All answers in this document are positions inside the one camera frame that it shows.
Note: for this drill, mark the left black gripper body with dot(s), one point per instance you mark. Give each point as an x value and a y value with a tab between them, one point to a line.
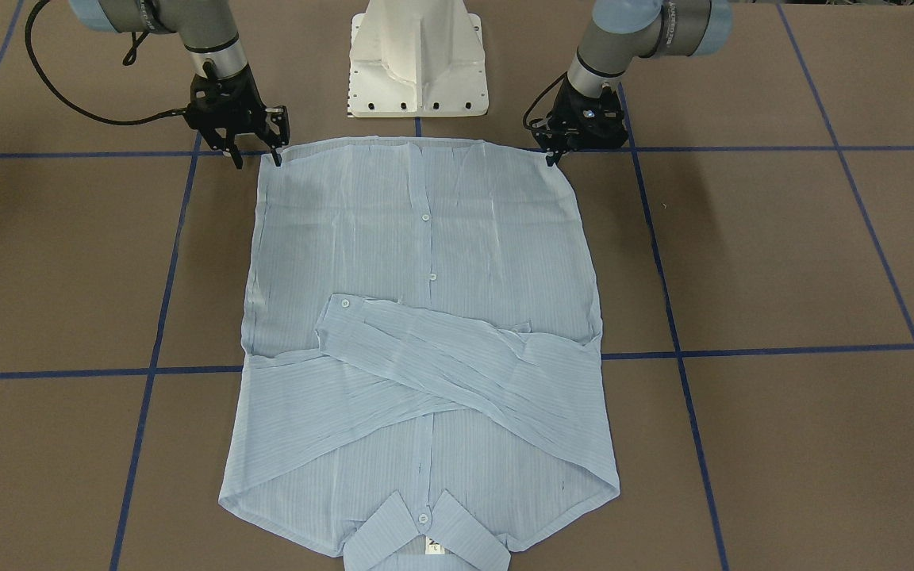
567	105

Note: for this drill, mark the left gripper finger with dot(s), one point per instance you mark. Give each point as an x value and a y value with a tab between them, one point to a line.
553	156

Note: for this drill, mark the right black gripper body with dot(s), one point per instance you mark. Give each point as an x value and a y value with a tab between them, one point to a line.
221	93

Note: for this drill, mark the light blue button shirt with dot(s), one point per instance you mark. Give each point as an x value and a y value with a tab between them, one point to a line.
422	379

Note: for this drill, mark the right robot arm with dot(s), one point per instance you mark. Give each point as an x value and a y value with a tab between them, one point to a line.
207	30

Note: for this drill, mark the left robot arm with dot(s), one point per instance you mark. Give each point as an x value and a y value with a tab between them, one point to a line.
620	32

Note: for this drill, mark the white central pedestal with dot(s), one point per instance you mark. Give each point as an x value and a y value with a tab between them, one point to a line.
417	59

